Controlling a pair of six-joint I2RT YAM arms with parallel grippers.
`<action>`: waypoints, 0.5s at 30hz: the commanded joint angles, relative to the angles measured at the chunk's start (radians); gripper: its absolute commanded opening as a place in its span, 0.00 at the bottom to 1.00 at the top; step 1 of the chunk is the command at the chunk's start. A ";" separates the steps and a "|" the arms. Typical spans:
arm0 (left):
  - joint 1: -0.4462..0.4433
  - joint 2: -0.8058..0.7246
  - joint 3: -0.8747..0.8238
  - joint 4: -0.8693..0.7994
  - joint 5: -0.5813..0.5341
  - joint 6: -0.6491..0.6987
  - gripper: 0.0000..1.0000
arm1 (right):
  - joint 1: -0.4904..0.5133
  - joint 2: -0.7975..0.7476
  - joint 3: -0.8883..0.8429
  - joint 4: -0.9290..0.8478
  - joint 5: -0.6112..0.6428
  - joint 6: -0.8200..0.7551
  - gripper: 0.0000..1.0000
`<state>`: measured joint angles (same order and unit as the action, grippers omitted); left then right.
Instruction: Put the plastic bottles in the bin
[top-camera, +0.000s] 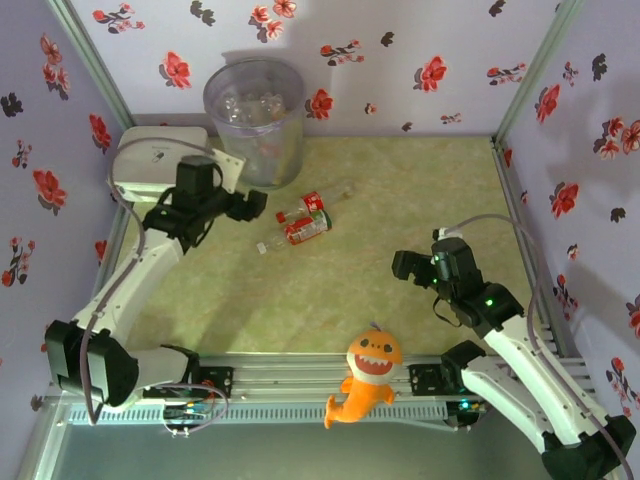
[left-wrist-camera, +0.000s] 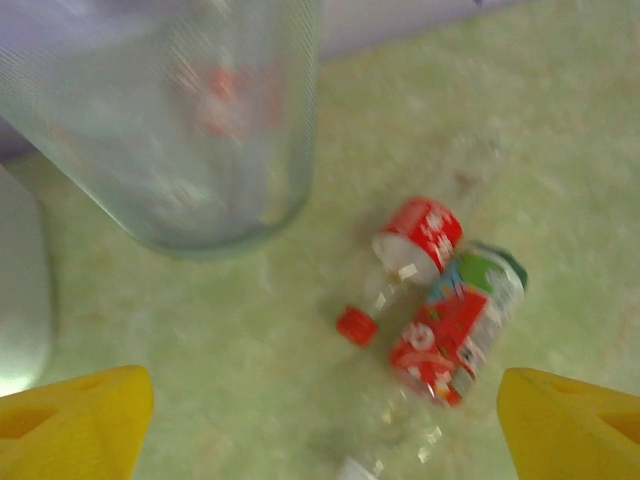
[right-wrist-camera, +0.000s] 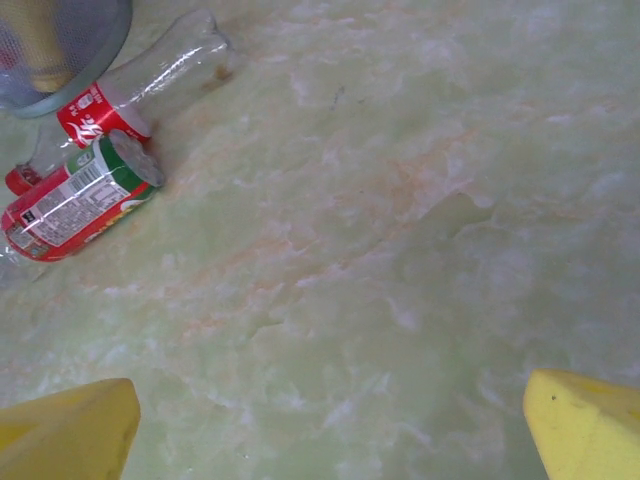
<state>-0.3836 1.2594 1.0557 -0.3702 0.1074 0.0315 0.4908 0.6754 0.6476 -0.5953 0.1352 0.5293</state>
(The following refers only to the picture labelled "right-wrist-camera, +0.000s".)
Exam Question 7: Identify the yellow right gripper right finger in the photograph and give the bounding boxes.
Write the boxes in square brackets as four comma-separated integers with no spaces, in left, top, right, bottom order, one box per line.
[522,368,640,480]

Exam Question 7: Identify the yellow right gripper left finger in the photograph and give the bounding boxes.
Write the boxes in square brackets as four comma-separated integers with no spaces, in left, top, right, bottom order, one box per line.
[0,377,142,480]

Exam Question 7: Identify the red and green can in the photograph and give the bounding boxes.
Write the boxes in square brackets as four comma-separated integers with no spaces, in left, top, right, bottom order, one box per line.
[0,129,167,287]

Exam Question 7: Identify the clear cola bottle red label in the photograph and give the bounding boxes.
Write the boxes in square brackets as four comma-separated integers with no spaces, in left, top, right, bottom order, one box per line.
[4,7,239,197]

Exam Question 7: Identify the clear plastic bucket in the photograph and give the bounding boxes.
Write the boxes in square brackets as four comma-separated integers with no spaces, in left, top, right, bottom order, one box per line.
[0,0,134,119]

